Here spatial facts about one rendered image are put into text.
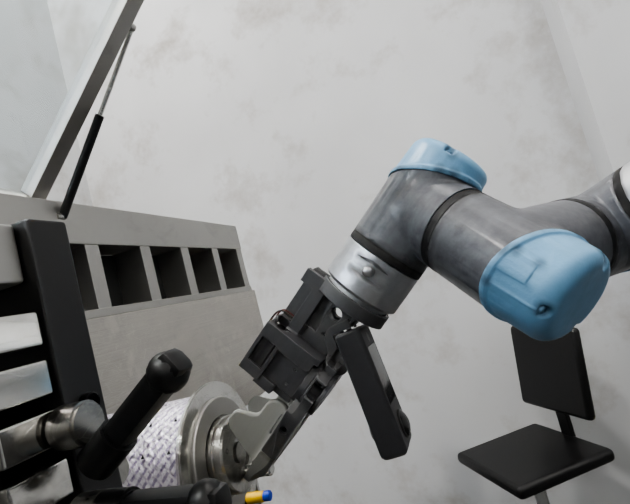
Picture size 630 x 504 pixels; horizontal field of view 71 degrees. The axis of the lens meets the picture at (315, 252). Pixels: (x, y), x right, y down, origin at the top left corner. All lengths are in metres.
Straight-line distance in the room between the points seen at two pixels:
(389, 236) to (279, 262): 2.37
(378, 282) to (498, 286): 0.11
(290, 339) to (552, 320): 0.21
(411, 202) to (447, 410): 2.30
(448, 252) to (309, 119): 2.45
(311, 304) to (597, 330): 2.22
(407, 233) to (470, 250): 0.06
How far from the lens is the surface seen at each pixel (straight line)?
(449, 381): 2.58
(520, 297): 0.32
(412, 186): 0.38
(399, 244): 0.38
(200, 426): 0.47
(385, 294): 0.39
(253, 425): 0.46
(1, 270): 0.18
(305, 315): 0.42
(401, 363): 2.59
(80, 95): 0.85
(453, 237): 0.35
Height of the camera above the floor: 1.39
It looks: 5 degrees up
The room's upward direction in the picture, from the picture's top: 15 degrees counter-clockwise
